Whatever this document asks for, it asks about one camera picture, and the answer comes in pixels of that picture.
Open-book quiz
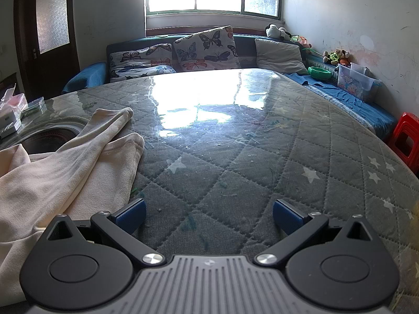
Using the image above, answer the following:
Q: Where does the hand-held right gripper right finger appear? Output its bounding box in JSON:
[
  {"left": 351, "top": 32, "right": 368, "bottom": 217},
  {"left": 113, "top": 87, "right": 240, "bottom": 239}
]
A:
[{"left": 253, "top": 199, "right": 374, "bottom": 267}]

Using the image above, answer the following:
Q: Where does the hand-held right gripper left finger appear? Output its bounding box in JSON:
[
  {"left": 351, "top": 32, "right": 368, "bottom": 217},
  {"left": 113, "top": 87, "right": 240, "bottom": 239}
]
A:
[{"left": 46, "top": 199, "right": 166, "bottom": 267}]

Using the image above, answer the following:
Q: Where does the cream garment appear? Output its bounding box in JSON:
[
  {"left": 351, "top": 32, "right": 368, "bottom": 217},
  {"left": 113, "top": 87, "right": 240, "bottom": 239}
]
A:
[{"left": 0, "top": 107, "right": 145, "bottom": 301}]

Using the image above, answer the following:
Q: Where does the grey quilted star table cover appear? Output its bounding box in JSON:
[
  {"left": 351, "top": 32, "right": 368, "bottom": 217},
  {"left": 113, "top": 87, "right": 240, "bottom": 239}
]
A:
[{"left": 0, "top": 67, "right": 419, "bottom": 314}]

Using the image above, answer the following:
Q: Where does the round black induction cooktop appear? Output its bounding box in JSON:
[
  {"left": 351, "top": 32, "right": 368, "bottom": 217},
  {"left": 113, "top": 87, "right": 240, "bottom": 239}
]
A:
[{"left": 0, "top": 114, "right": 90, "bottom": 156}]

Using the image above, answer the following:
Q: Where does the long butterfly print pillow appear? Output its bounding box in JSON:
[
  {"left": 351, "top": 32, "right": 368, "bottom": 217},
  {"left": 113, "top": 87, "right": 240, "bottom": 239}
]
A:
[
  {"left": 111, "top": 65, "right": 177, "bottom": 83},
  {"left": 109, "top": 43, "right": 173, "bottom": 70}
]

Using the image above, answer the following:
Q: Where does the red plastic stool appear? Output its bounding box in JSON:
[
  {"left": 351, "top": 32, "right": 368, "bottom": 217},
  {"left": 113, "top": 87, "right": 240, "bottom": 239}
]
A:
[{"left": 388, "top": 112, "right": 419, "bottom": 166}]

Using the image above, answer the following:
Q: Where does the green plastic bowl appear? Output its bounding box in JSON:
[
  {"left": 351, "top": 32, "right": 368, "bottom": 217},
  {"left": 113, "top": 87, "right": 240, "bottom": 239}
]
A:
[{"left": 308, "top": 66, "right": 333, "bottom": 80}]

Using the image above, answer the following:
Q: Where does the small green pack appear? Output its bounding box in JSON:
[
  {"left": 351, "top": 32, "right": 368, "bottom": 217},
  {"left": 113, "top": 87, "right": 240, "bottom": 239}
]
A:
[{"left": 22, "top": 97, "right": 46, "bottom": 116}]

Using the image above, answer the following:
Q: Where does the clear plastic storage box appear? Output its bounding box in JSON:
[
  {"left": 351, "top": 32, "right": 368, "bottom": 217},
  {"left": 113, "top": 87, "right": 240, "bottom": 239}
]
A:
[{"left": 337, "top": 63, "right": 382, "bottom": 102}]

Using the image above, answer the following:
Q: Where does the white tissue pack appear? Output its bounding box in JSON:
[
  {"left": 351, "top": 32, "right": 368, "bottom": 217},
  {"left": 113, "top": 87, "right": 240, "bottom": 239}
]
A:
[{"left": 0, "top": 118, "right": 23, "bottom": 139}]

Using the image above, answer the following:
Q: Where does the grey cushion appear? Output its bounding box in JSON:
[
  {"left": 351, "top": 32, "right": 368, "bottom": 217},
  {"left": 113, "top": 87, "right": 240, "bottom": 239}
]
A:
[{"left": 255, "top": 38, "right": 310, "bottom": 76}]

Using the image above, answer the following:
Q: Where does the pink tissue pack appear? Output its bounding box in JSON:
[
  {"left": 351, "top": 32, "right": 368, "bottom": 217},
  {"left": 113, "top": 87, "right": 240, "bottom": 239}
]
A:
[{"left": 0, "top": 83, "right": 28, "bottom": 128}]

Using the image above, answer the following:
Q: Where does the dark wooden door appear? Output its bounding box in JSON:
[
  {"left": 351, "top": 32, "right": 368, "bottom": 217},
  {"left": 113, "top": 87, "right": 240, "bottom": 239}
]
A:
[{"left": 13, "top": 0, "right": 81, "bottom": 100}]

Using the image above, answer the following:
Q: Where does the brown plush toy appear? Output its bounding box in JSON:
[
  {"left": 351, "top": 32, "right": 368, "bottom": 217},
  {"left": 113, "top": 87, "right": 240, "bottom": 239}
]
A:
[{"left": 322, "top": 49, "right": 349, "bottom": 66}]

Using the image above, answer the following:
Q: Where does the blue sofa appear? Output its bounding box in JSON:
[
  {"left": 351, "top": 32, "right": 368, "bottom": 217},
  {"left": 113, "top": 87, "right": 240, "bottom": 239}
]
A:
[{"left": 62, "top": 33, "right": 398, "bottom": 144}]

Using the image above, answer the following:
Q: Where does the colourful plush toy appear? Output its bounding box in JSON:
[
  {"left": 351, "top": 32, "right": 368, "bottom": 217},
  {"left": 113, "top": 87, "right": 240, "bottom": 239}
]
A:
[{"left": 293, "top": 34, "right": 311, "bottom": 49}]

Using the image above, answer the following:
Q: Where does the panda plush toy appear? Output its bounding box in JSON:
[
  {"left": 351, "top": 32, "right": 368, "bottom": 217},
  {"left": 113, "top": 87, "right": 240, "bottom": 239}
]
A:
[{"left": 265, "top": 24, "right": 292, "bottom": 41}]

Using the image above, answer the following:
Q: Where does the square butterfly print pillow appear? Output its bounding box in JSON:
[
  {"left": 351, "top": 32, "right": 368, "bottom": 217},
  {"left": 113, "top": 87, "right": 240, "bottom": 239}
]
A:
[{"left": 173, "top": 25, "right": 239, "bottom": 72}]

